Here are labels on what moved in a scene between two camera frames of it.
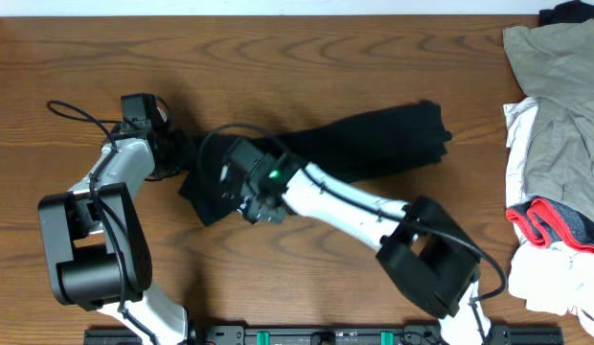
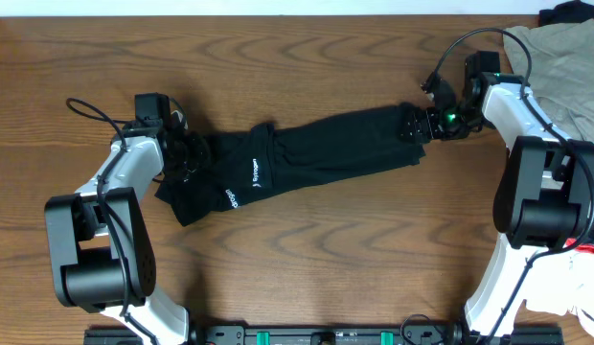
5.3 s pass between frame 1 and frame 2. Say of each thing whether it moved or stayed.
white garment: stayed
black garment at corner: stayed
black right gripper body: moved
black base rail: stayed
